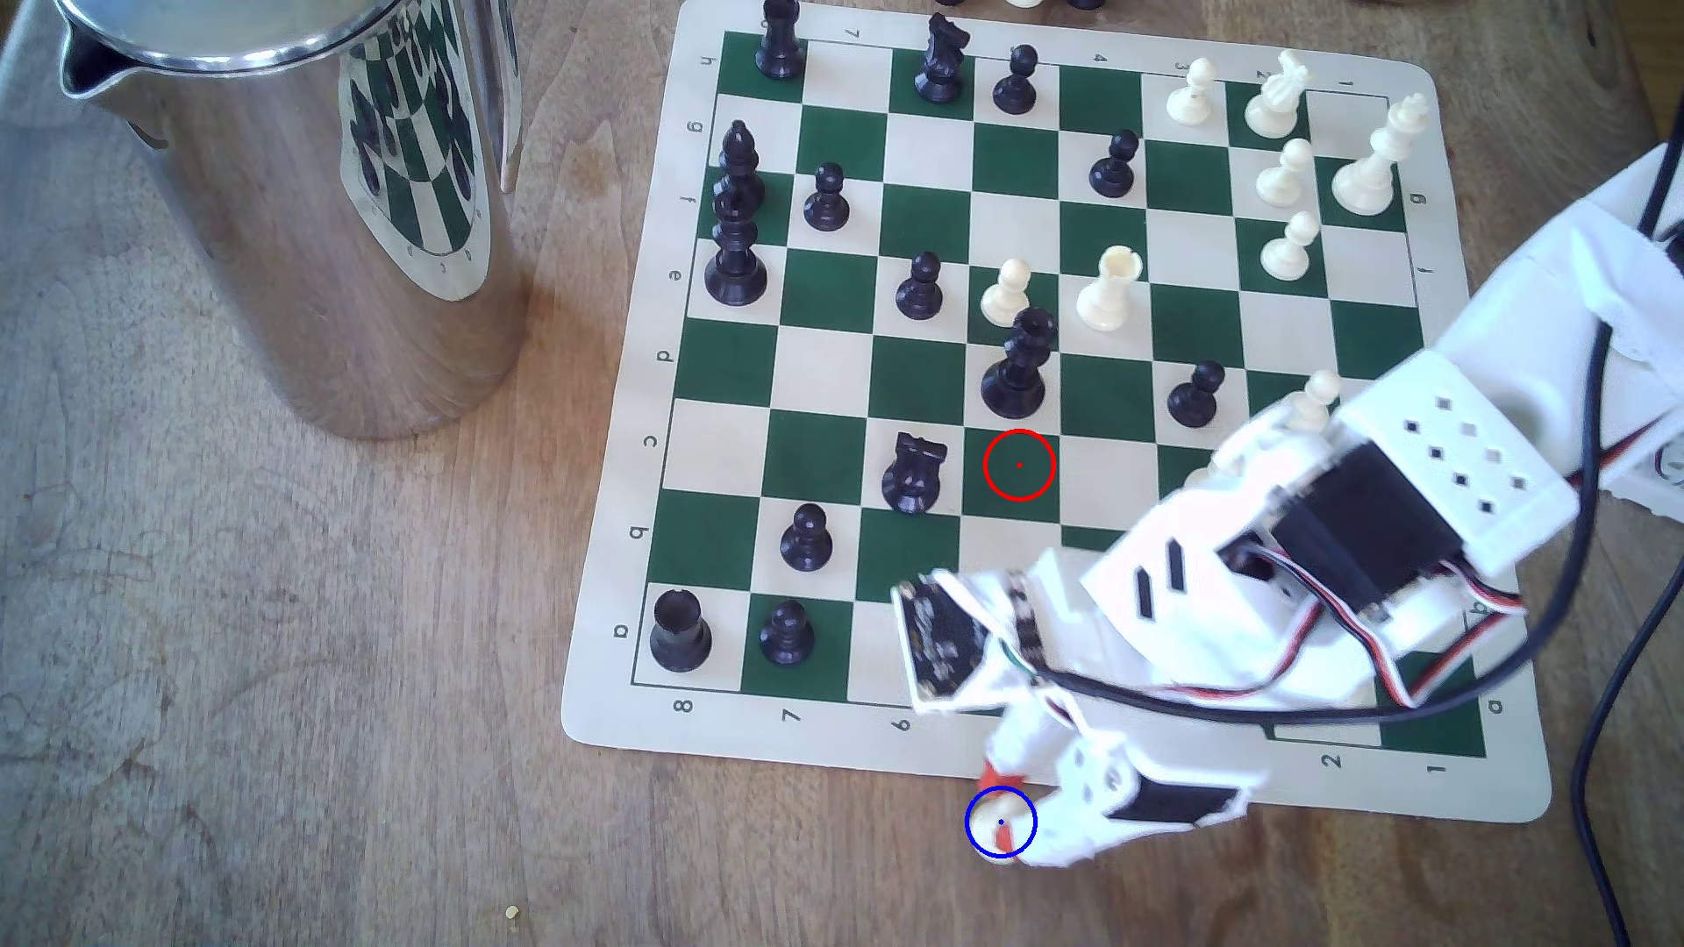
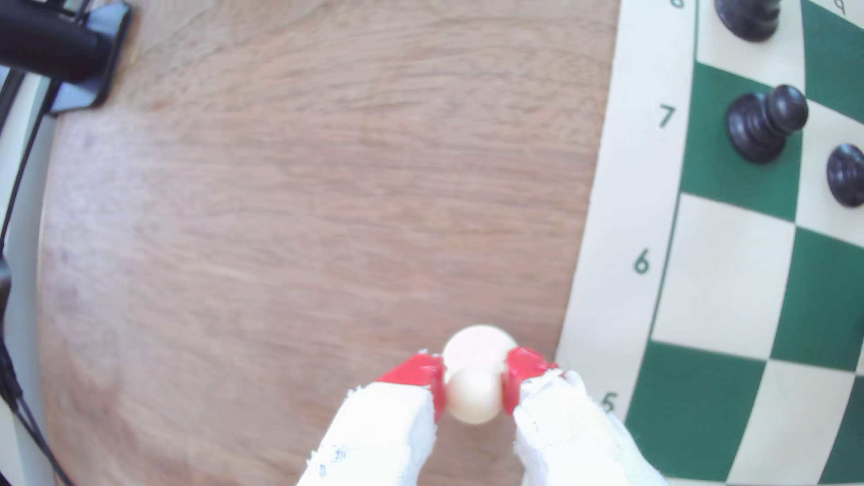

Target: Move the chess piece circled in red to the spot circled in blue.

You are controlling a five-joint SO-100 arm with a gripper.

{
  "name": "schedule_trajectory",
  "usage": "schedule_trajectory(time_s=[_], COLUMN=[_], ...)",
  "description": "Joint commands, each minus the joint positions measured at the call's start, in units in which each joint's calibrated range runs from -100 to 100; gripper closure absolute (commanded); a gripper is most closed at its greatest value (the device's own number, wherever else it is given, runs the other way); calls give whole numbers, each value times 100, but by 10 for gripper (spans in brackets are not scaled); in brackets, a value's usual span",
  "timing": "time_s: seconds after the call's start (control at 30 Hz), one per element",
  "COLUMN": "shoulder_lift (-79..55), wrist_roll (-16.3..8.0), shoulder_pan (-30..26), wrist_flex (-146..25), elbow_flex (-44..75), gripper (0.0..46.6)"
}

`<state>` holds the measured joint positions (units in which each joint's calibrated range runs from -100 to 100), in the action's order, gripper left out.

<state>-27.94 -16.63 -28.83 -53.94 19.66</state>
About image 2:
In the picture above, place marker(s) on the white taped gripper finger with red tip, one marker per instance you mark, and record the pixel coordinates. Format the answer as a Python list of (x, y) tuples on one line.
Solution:
[(567, 439), (378, 439)]

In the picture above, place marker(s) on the white chess pawn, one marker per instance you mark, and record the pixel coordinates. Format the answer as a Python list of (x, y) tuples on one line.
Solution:
[(476, 378)]

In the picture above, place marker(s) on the green and cream chess mat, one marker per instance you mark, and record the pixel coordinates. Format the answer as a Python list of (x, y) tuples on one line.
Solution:
[(722, 270)]

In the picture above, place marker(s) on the black chess pawn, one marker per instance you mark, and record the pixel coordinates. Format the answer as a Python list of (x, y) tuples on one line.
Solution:
[(847, 175), (763, 125)]

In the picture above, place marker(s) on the black chess rook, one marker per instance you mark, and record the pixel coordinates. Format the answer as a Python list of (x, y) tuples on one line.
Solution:
[(748, 17)]

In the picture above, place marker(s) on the black clamp mount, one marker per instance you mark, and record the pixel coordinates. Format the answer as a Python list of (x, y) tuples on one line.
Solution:
[(61, 40)]

